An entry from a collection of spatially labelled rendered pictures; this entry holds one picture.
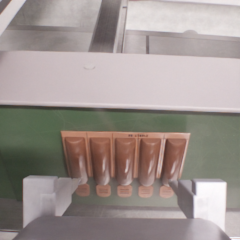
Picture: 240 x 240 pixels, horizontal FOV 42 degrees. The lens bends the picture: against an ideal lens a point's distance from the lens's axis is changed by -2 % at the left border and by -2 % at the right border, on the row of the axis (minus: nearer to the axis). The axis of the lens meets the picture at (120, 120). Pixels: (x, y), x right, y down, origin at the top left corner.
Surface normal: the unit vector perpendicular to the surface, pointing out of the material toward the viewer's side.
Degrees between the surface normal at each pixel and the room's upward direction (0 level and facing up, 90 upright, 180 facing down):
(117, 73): 90
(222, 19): 0
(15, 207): 90
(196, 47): 90
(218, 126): 2
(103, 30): 90
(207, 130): 2
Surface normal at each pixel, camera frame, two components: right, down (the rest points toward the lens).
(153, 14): -0.07, 0.69
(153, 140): 0.00, -0.72
